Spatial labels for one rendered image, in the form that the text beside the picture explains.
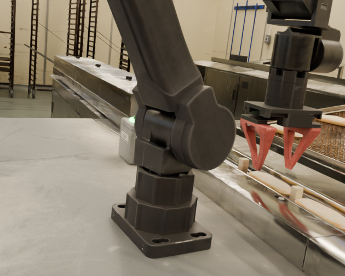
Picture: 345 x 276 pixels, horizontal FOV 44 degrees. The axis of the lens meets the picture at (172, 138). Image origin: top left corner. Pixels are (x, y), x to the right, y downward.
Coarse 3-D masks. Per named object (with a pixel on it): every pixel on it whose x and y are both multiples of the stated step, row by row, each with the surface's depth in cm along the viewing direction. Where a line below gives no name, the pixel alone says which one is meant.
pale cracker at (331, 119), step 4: (324, 116) 94; (328, 116) 93; (332, 116) 93; (336, 116) 93; (320, 120) 93; (324, 120) 92; (328, 120) 92; (332, 120) 91; (336, 120) 90; (340, 120) 90; (344, 120) 89; (336, 124) 90; (340, 124) 89; (344, 124) 88
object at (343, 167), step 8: (328, 112) 100; (336, 112) 100; (344, 112) 100; (272, 120) 94; (240, 128) 92; (328, 128) 89; (336, 128) 88; (280, 136) 84; (320, 136) 83; (328, 136) 83; (336, 136) 82; (280, 144) 79; (296, 144) 75; (328, 144) 79; (304, 152) 73; (312, 152) 71; (320, 152) 74; (328, 152) 74; (336, 152) 74; (344, 152) 74; (320, 160) 70; (328, 160) 68; (336, 160) 66; (344, 160) 70; (336, 168) 67; (344, 168) 65
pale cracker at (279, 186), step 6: (252, 174) 69; (258, 174) 68; (264, 174) 68; (258, 180) 66; (264, 180) 66; (270, 180) 65; (276, 180) 66; (270, 186) 64; (276, 186) 64; (282, 186) 64; (288, 186) 64; (282, 192) 62; (288, 192) 62
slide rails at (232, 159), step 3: (228, 156) 81; (231, 156) 82; (228, 159) 80; (231, 159) 79; (234, 159) 80; (237, 159) 80; (231, 162) 79; (234, 162) 78; (237, 162) 78; (237, 165) 77; (249, 165) 77; (249, 168) 75; (252, 168) 75; (249, 171) 73; (303, 195) 64; (309, 198) 63
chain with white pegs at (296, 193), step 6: (30, 48) 397; (42, 54) 325; (240, 162) 73; (246, 162) 73; (240, 168) 73; (246, 168) 73; (294, 186) 61; (294, 192) 60; (300, 192) 60; (294, 198) 60; (300, 198) 61
